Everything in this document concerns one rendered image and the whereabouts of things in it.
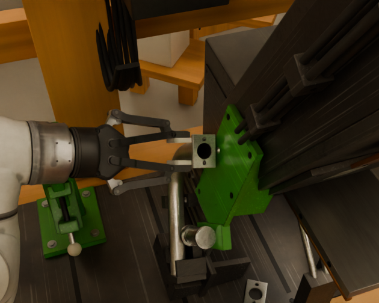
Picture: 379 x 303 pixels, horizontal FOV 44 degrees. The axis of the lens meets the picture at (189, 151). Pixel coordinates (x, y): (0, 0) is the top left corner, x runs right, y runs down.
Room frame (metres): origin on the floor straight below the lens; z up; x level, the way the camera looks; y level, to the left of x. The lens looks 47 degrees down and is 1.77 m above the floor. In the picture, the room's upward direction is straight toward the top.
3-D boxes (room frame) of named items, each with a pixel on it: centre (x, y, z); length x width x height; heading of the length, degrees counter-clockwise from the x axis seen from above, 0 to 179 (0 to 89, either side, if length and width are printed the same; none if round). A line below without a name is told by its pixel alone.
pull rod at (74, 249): (0.51, 0.23, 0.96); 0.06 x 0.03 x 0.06; 18
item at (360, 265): (0.52, -0.25, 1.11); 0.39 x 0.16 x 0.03; 18
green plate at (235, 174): (0.51, -0.09, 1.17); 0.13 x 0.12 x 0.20; 108
